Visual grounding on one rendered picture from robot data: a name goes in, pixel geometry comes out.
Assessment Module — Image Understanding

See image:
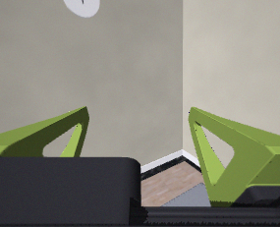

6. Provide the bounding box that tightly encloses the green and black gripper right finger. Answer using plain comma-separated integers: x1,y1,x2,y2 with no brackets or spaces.
189,107,280,206

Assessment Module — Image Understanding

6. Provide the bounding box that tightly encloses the grey flat base plate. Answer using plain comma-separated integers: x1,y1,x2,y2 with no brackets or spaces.
161,183,211,206

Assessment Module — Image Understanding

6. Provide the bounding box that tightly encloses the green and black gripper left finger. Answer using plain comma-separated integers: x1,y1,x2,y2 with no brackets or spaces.
0,106,89,157

